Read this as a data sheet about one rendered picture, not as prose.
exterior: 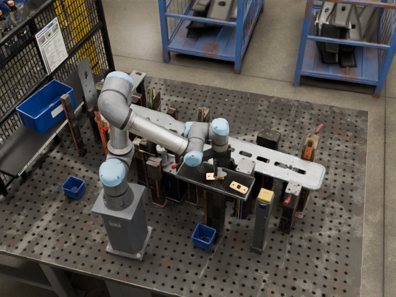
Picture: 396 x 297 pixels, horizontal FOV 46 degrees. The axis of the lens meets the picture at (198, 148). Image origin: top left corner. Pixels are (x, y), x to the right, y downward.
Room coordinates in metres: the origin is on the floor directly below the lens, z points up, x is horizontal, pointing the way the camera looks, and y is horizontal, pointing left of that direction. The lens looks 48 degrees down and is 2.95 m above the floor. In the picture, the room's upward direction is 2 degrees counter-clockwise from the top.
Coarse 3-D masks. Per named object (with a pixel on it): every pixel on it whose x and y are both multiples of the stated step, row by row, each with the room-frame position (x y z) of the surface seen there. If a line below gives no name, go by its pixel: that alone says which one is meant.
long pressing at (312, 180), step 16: (144, 112) 2.05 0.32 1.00; (176, 128) 1.90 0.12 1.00; (208, 144) 1.77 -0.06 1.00; (240, 144) 1.76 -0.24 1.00; (256, 160) 1.64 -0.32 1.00; (272, 160) 1.63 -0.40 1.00; (288, 160) 1.63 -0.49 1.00; (304, 160) 1.63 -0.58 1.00; (272, 176) 1.52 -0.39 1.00; (288, 176) 1.52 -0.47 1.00; (304, 176) 1.52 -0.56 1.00; (320, 176) 1.51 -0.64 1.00
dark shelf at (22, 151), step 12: (72, 72) 2.42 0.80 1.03; (72, 84) 2.30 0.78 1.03; (60, 120) 1.98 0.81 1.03; (24, 132) 1.89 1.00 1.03; (36, 132) 1.89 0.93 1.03; (48, 132) 1.88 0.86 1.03; (12, 144) 1.80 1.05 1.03; (24, 144) 1.79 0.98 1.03; (36, 144) 1.79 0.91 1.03; (0, 156) 1.71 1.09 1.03; (12, 156) 1.71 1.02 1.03; (24, 156) 1.70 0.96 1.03; (36, 156) 1.72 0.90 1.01; (0, 168) 1.62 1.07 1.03; (12, 168) 1.62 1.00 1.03; (24, 168) 1.63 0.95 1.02
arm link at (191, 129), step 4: (188, 124) 1.43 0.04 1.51; (192, 124) 1.42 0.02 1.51; (196, 124) 1.42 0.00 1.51; (200, 124) 1.42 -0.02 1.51; (204, 124) 1.42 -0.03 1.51; (208, 124) 1.42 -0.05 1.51; (184, 128) 1.42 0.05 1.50; (188, 128) 1.41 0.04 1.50; (192, 128) 1.40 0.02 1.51; (196, 128) 1.40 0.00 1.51; (200, 128) 1.40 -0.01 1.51; (204, 128) 1.40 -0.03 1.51; (208, 128) 1.40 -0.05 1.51; (184, 132) 1.40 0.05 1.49; (188, 132) 1.40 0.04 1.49; (192, 132) 1.38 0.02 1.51; (196, 132) 1.38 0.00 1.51; (200, 132) 1.38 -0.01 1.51; (204, 132) 1.39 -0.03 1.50; (208, 132) 1.39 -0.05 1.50; (184, 136) 1.40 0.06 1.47; (188, 136) 1.38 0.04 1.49; (192, 136) 1.36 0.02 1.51; (196, 136) 1.35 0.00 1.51; (200, 136) 1.36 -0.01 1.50; (204, 136) 1.38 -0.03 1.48; (208, 136) 1.38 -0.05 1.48
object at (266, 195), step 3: (261, 189) 1.32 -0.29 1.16; (264, 189) 1.32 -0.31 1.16; (261, 192) 1.30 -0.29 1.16; (264, 192) 1.30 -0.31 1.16; (267, 192) 1.30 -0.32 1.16; (270, 192) 1.30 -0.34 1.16; (261, 195) 1.29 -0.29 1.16; (264, 195) 1.29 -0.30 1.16; (267, 195) 1.29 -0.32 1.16; (270, 195) 1.29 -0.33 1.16; (258, 198) 1.28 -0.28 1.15; (261, 198) 1.27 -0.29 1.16; (264, 198) 1.27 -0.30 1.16; (267, 198) 1.27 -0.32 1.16; (270, 198) 1.27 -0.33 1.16; (267, 201) 1.26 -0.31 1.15
